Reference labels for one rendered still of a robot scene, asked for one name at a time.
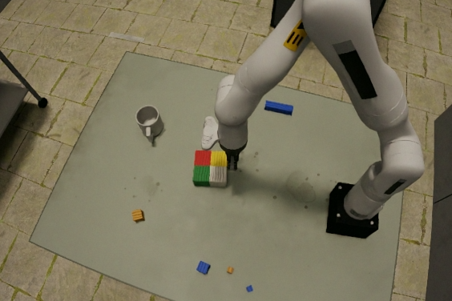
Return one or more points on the red cube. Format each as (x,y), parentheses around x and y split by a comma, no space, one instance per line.
(203,158)

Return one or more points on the green cube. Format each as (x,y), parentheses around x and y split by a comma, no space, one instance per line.
(201,176)

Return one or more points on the grey mug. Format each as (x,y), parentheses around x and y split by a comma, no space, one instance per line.
(147,115)

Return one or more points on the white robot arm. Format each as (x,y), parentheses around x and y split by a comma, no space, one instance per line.
(342,31)

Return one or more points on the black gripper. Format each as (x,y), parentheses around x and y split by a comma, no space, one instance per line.
(232,156)

